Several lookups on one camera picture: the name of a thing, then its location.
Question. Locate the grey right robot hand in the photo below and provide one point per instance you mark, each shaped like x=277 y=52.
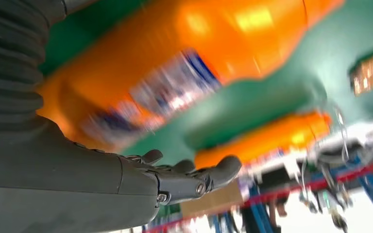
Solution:
x=61 y=189

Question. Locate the red metal bar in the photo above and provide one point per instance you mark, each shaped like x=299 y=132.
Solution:
x=318 y=185

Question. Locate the brown cardboard box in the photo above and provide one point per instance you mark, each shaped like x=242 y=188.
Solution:
x=218 y=199

